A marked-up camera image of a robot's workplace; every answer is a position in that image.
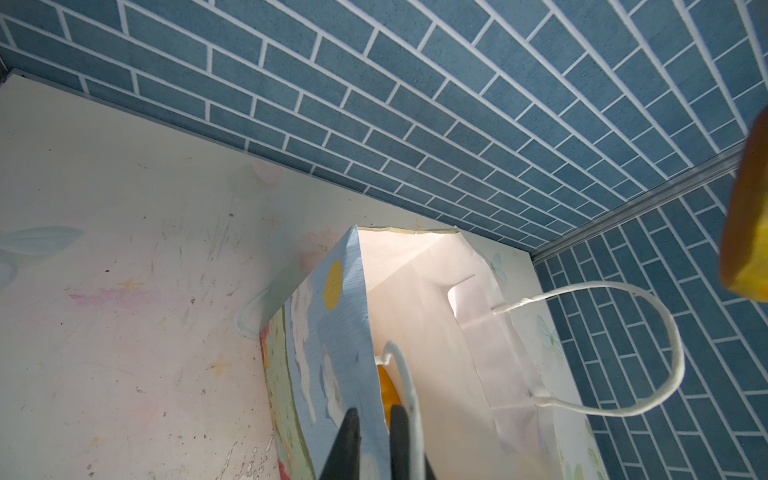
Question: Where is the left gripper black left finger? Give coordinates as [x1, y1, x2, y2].
[319, 408, 361, 480]

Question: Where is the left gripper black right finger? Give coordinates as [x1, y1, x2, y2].
[389, 405, 411, 480]

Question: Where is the white paper gift bag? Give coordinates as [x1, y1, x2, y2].
[236, 226, 685, 479]

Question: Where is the braided ring bread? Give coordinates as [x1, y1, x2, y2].
[719, 110, 767, 302]

